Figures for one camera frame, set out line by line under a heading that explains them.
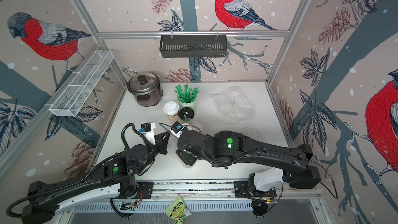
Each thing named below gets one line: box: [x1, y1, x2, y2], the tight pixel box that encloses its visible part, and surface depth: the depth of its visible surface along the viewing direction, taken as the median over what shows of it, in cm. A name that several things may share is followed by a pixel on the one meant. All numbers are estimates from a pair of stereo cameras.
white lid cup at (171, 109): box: [163, 101, 180, 123], surface depth 87 cm
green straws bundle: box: [174, 83, 201, 104], surface depth 94 cm
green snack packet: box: [164, 193, 193, 224], surface depth 69 cm
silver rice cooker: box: [126, 71, 164, 107], surface depth 98 cm
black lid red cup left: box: [178, 106, 195, 120], surface depth 85 cm
